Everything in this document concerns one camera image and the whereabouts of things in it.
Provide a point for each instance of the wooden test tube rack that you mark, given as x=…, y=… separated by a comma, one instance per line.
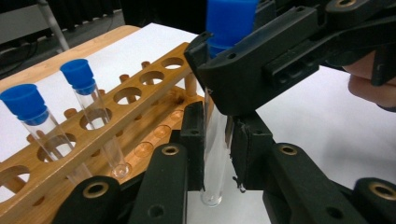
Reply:
x=124, y=113

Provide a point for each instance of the blue-capped glass test tube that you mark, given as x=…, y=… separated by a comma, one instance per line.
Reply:
x=230, y=21
x=25, y=102
x=77, y=74

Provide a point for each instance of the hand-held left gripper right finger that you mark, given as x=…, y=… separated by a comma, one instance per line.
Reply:
x=252, y=149

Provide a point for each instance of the white table mat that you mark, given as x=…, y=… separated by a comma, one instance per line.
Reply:
x=311, y=124

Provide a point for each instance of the grey metal stand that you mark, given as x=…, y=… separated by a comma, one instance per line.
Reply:
x=18, y=25

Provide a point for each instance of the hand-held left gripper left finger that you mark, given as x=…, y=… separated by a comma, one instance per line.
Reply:
x=193, y=146

